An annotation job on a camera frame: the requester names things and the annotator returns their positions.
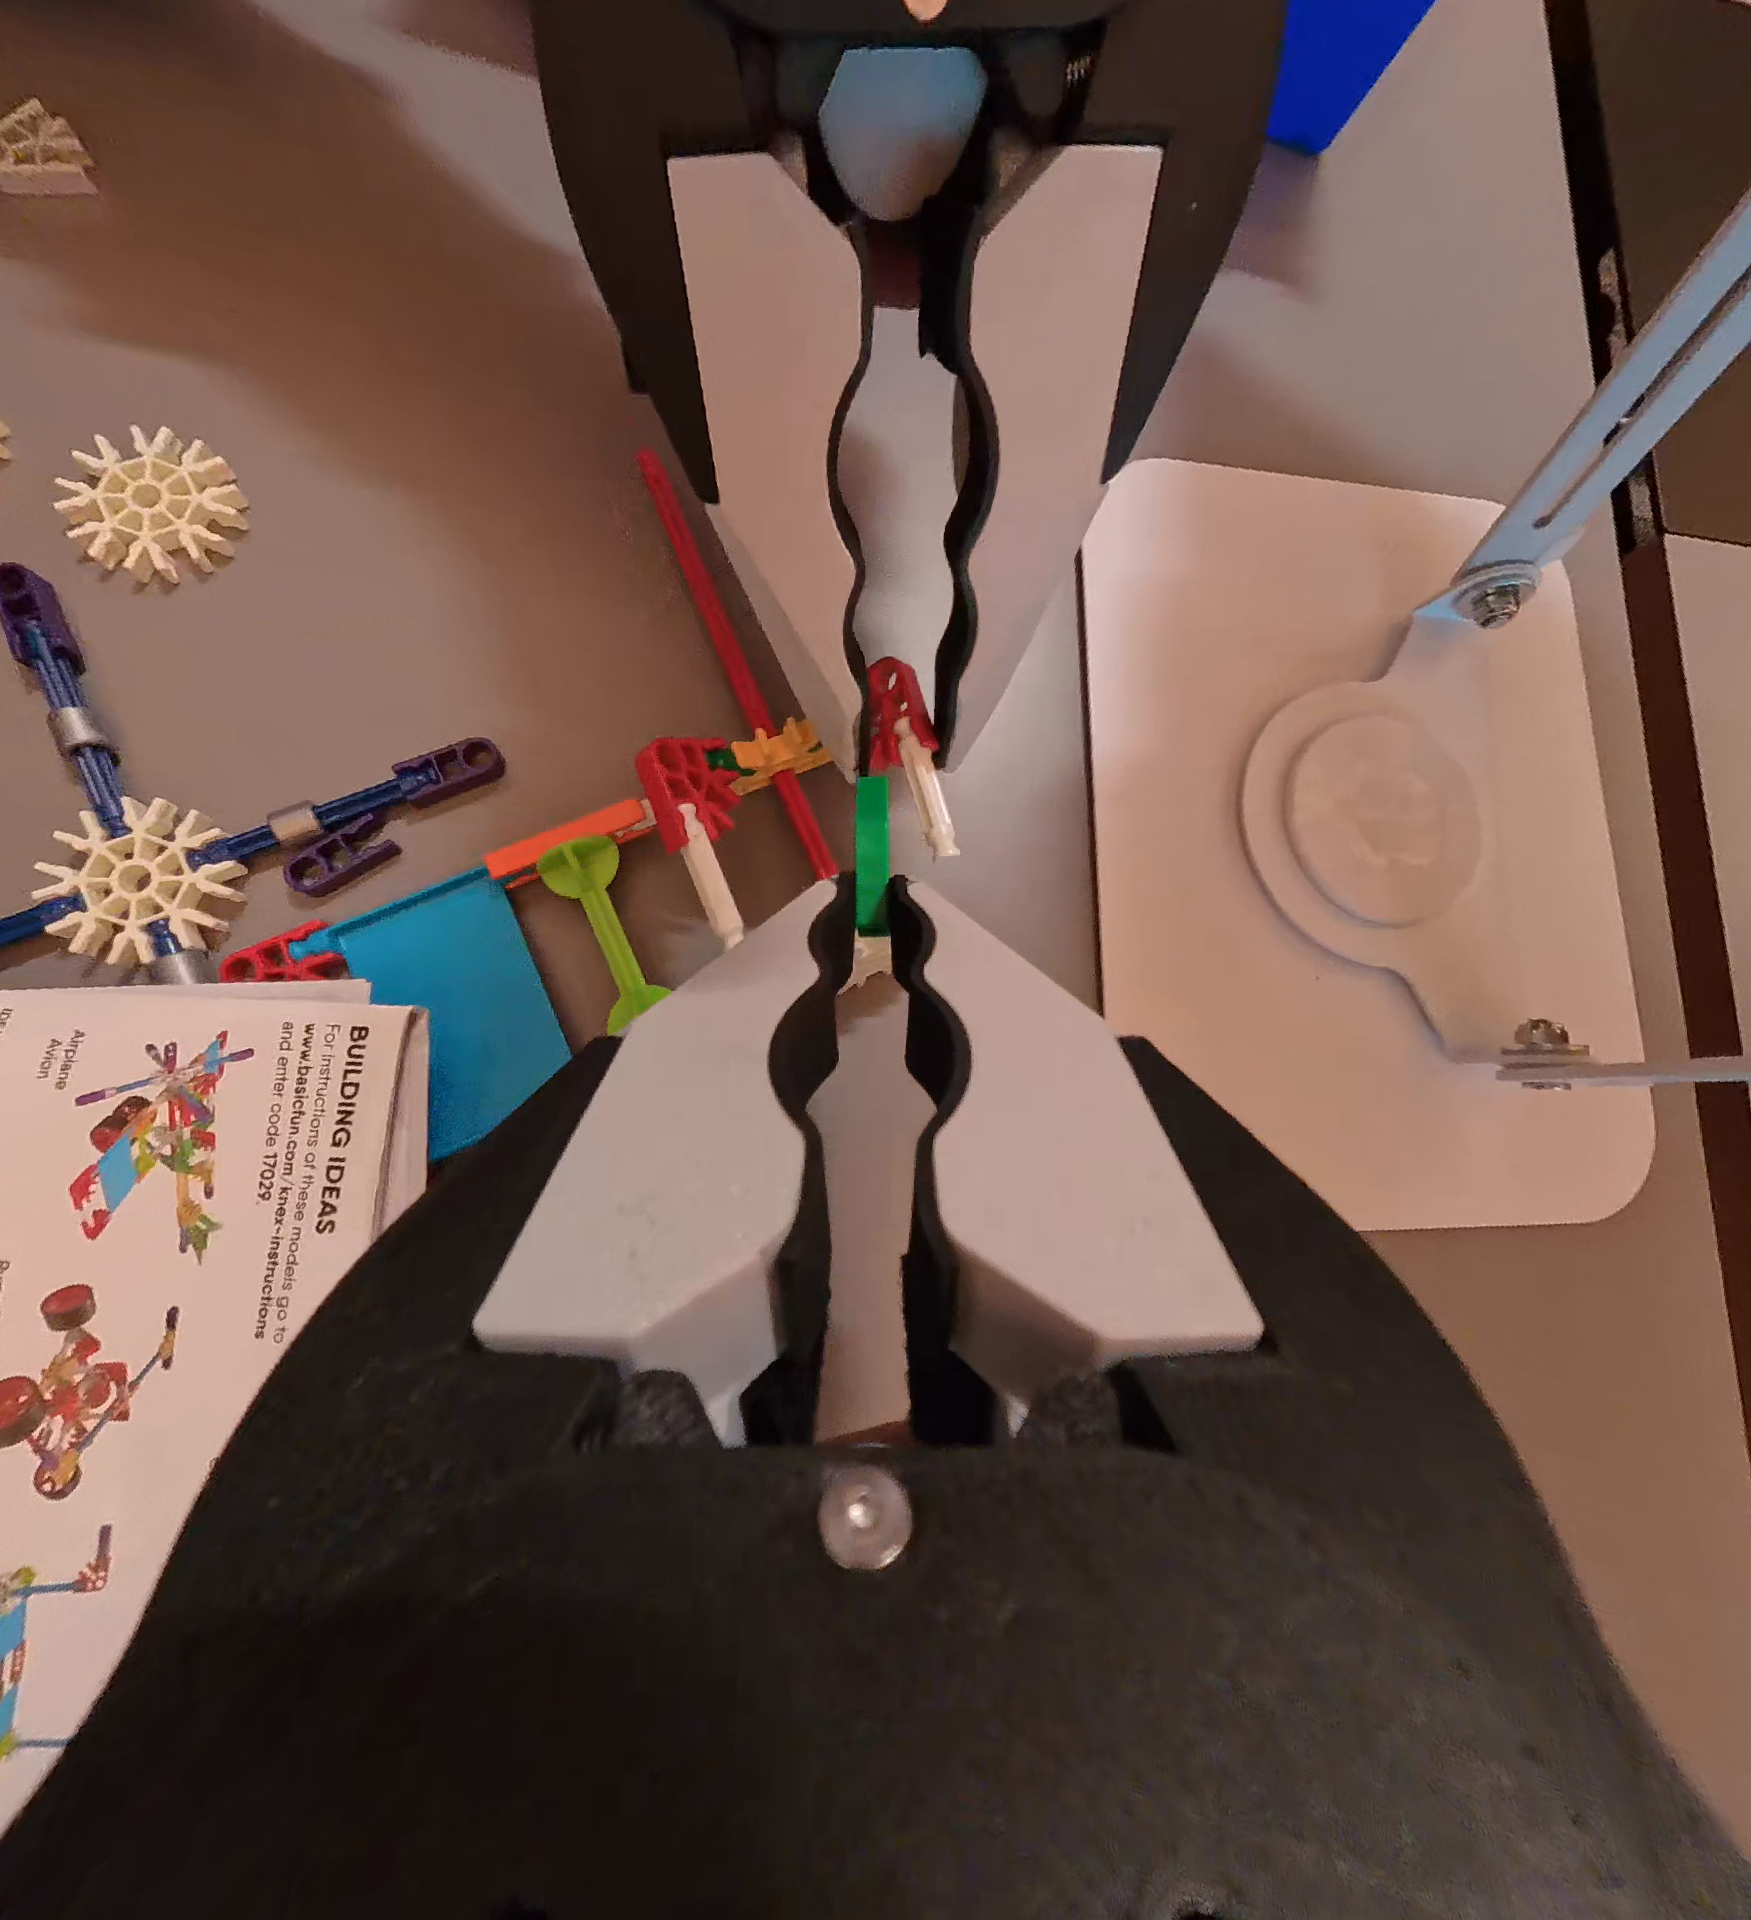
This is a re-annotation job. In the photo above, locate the blue rod cross toy assembly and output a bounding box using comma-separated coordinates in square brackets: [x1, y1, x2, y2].
[0, 563, 510, 988]

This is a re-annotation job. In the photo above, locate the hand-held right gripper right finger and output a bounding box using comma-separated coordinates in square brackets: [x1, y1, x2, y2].
[890, 877, 1266, 1449]

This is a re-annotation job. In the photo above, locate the clear round disc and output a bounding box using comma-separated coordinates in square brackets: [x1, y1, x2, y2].
[1287, 712, 1485, 922]

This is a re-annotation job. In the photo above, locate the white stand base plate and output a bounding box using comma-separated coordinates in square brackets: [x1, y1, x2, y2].
[1077, 457, 1657, 1233]

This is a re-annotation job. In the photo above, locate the purple toy connector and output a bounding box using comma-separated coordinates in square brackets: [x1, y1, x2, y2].
[282, 836, 406, 902]

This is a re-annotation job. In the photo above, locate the colour printed instruction booklet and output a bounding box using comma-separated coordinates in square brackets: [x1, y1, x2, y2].
[0, 983, 430, 1864]

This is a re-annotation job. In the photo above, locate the dark table cable hatch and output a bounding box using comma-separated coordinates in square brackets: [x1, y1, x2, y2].
[1583, 0, 1751, 564]

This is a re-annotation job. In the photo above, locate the cream wedge toy connector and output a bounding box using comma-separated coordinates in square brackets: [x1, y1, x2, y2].
[0, 97, 99, 197]

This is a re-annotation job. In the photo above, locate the colourful toy construction frame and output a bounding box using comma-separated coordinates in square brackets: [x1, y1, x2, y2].
[220, 652, 963, 1164]

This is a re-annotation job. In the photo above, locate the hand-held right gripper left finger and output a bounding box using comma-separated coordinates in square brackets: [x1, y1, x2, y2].
[473, 877, 838, 1449]

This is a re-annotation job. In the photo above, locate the blue plastic bin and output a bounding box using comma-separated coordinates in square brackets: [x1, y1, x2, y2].
[1266, 0, 1435, 154]

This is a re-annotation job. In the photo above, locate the long red toy rod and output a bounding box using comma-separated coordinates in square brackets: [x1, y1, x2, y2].
[635, 449, 838, 887]

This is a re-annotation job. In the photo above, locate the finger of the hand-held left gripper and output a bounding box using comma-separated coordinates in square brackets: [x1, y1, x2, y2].
[665, 151, 885, 775]
[918, 145, 1175, 769]

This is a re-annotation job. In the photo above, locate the green toy connector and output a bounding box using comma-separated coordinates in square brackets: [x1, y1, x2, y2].
[849, 769, 896, 935]

